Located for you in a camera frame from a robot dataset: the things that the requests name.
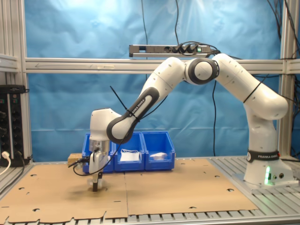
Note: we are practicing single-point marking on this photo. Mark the white printed gauze packet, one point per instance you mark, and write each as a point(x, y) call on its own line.
point(89, 184)

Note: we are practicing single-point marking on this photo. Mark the blue plastic bin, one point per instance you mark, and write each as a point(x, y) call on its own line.
point(86, 145)
point(159, 165)
point(129, 165)

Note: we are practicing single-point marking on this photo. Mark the stack of light face masks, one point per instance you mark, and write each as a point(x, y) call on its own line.
point(130, 156)

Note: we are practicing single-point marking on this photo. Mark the brown cardboard sheet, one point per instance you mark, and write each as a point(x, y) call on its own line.
point(58, 197)
point(187, 187)

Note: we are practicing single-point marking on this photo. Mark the clear bagged gauze packet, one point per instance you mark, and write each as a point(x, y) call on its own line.
point(157, 155)

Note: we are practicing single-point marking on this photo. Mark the black socket rack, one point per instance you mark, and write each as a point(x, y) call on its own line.
point(14, 122)

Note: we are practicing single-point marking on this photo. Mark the horizontal aluminium beam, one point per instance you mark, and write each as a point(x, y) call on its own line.
point(93, 65)

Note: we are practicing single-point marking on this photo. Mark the grey power strip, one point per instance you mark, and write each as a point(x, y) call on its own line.
point(154, 49)

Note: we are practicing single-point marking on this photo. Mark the gripper camera on black bracket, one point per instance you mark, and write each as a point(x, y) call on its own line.
point(82, 166)

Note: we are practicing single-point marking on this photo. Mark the aluminium frame post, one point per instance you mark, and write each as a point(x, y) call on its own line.
point(287, 105)
point(14, 47)

